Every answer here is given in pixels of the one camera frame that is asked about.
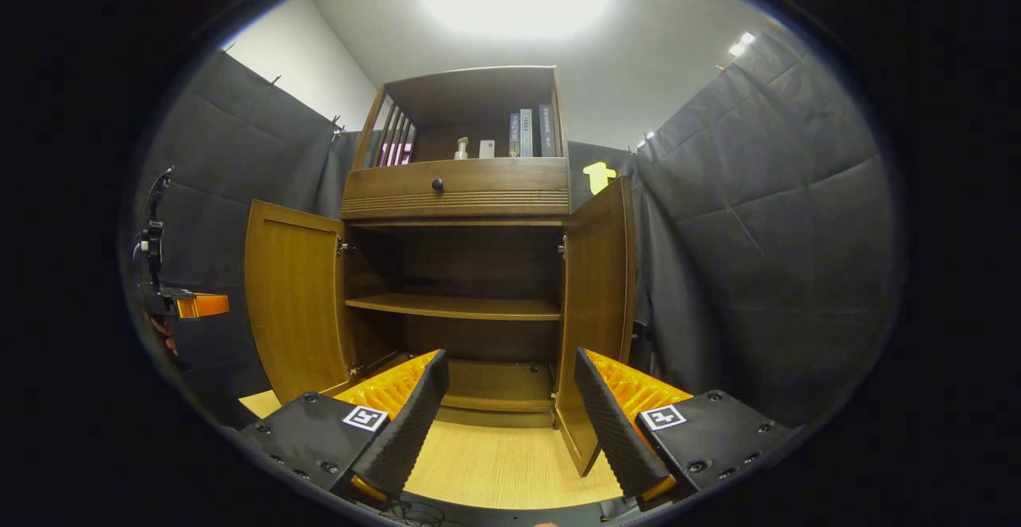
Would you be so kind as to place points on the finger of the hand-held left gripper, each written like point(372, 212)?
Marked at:
point(203, 304)

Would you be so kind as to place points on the dark blue book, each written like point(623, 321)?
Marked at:
point(547, 132)
point(514, 136)

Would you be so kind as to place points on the wooden inner shelf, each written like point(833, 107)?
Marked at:
point(455, 306)

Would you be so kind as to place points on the small white box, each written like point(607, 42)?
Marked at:
point(486, 150)

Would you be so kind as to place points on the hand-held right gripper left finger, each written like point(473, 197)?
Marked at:
point(411, 427)

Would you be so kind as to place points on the black backdrop cloth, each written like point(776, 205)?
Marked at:
point(758, 256)

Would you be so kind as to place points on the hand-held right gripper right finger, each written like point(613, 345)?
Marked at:
point(610, 423)

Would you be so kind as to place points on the wooden drawer with black knob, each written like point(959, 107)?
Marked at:
point(494, 184)

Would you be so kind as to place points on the wooden double-door shoe cabinet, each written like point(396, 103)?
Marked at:
point(471, 260)

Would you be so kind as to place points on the wooden shoe cabinet door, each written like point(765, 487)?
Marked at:
point(295, 304)
point(594, 312)

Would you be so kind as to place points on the small ceiling light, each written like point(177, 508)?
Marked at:
point(742, 43)

